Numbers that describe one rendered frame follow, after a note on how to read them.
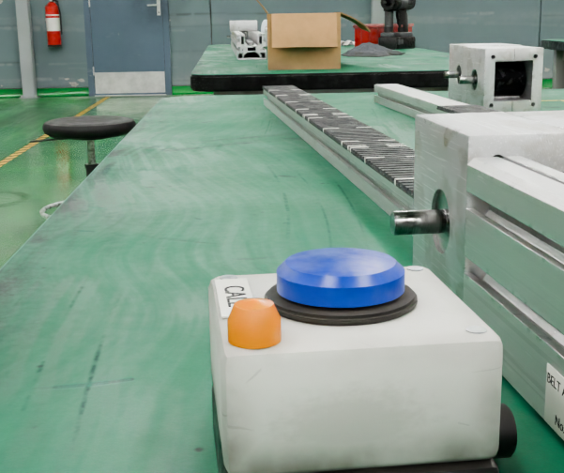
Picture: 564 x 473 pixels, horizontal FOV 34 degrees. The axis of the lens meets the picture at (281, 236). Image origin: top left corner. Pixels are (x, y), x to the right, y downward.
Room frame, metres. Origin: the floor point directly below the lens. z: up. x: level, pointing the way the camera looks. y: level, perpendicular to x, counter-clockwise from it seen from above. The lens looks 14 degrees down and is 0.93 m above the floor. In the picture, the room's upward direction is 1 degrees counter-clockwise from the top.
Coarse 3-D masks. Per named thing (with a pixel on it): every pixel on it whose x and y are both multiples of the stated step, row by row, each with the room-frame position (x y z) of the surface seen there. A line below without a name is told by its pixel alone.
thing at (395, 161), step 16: (288, 96) 1.32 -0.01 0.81; (304, 96) 1.32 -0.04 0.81; (304, 112) 1.10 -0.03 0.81; (320, 112) 1.10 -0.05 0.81; (336, 112) 1.10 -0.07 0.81; (320, 128) 0.95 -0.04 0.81; (336, 128) 0.94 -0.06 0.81; (352, 128) 0.94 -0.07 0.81; (368, 128) 0.94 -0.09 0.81; (352, 144) 0.82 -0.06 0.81; (368, 144) 0.82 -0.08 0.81; (384, 144) 0.82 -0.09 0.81; (400, 144) 0.81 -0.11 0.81; (368, 160) 0.72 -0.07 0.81; (384, 160) 0.72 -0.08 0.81; (400, 160) 0.72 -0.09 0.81; (384, 176) 0.67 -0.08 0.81; (400, 176) 0.64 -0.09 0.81
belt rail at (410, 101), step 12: (384, 84) 1.57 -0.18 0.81; (396, 84) 1.56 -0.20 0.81; (384, 96) 1.54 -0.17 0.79; (396, 96) 1.43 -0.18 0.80; (408, 96) 1.36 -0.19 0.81; (420, 96) 1.34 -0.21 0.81; (432, 96) 1.34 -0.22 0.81; (396, 108) 1.43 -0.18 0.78; (408, 108) 1.36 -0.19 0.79; (420, 108) 1.31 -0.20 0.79; (432, 108) 1.24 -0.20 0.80
